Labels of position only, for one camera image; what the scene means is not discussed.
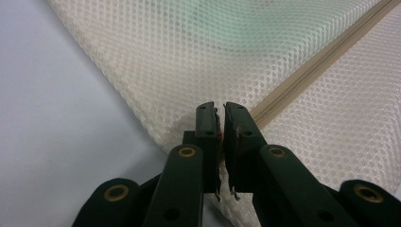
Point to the lavender table mat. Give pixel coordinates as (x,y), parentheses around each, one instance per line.
(63,126)

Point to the cream mesh laundry bag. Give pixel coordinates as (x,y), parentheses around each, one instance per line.
(195,56)

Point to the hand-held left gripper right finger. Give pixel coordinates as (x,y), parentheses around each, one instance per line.
(238,138)

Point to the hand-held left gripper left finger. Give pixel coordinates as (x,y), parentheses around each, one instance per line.
(206,138)

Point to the green garment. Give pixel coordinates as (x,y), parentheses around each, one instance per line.
(227,22)

